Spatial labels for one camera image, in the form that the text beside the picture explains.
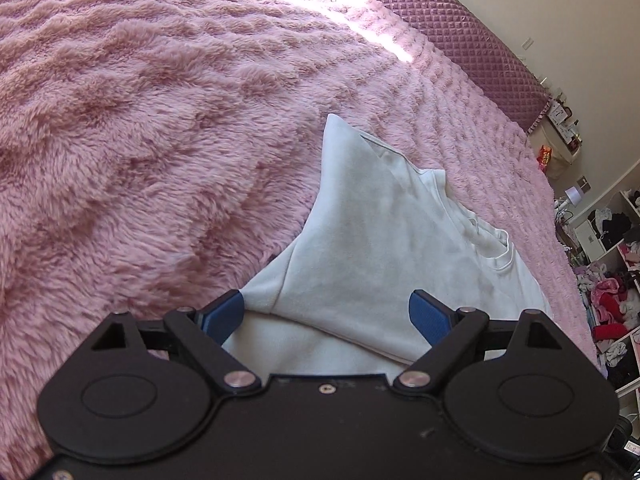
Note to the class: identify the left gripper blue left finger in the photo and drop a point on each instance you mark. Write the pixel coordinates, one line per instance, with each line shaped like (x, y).
(222, 317)

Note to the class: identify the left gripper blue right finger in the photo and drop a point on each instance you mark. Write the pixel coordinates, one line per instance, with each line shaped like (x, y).
(430, 317)

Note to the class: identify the white printed t-shirt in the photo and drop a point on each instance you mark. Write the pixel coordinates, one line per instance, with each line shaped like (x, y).
(336, 300)

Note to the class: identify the cluttered clothes shelf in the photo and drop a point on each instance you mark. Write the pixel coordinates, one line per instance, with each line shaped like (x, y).
(603, 250)

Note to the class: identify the white table lamp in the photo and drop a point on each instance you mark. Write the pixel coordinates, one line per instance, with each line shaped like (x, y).
(570, 198)

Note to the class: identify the pink fluffy blanket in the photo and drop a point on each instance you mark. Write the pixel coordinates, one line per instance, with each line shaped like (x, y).
(155, 153)

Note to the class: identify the red snack bag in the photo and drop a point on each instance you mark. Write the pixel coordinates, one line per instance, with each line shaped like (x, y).
(543, 157)

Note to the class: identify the purple quilted headboard cushion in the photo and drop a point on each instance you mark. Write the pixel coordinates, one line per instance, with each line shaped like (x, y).
(485, 58)

